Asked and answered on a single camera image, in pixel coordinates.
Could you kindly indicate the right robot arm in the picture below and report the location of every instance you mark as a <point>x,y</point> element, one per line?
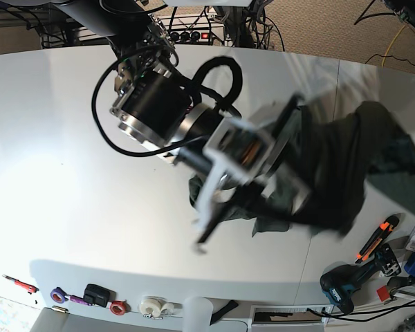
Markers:
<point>192,119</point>

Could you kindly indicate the clear tape dispenser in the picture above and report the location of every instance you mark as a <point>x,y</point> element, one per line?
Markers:
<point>158,308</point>

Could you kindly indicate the black action camera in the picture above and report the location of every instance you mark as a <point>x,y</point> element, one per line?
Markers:
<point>96,295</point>

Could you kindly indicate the red square tag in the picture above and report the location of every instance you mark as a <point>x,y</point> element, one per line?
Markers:
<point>383,293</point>

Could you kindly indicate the red tape roll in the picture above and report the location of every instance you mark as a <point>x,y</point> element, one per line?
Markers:
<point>118,308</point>

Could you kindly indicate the teal black cordless drill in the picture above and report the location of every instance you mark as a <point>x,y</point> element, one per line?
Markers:
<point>343,281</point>

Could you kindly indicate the white paper roll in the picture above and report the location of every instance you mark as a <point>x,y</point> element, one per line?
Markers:
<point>197,313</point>

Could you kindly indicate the orange black utility knife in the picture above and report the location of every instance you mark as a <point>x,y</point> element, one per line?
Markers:
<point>378,236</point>

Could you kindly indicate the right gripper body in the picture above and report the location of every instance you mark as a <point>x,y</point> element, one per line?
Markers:
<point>252,174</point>

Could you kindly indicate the dark green t-shirt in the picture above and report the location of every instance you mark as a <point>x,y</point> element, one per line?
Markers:
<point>366,146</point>

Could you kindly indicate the purple tape roll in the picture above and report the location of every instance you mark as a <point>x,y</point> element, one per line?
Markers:
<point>58,295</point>

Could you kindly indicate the black power strip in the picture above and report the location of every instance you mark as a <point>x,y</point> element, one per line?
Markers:
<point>195,37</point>

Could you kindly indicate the red black screwdriver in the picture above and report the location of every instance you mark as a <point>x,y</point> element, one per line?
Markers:
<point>30,289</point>

